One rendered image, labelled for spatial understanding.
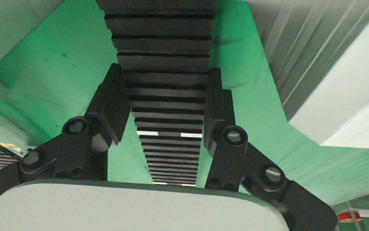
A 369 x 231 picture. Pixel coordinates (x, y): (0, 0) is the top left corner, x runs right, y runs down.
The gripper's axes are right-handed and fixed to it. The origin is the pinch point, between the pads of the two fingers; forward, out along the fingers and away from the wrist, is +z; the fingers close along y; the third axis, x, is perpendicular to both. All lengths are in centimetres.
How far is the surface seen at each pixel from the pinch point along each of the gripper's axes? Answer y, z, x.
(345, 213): 257, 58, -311
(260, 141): 9.1, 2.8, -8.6
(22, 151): -20.1, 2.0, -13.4
